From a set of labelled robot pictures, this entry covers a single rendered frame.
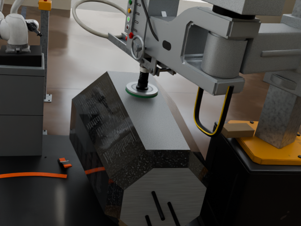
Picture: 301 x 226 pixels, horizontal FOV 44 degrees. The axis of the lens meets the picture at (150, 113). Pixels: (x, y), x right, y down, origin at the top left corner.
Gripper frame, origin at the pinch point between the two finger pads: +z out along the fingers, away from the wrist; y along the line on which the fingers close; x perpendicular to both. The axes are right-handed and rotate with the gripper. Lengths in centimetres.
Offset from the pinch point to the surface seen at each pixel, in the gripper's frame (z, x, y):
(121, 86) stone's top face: 70, 14, -68
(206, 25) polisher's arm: 155, 67, -56
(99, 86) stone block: 54, 3, -60
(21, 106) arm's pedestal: 22, -51, -30
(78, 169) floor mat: 35, -65, -96
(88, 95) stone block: 53, -7, -58
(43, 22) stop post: -86, 5, -7
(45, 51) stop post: -91, -19, -27
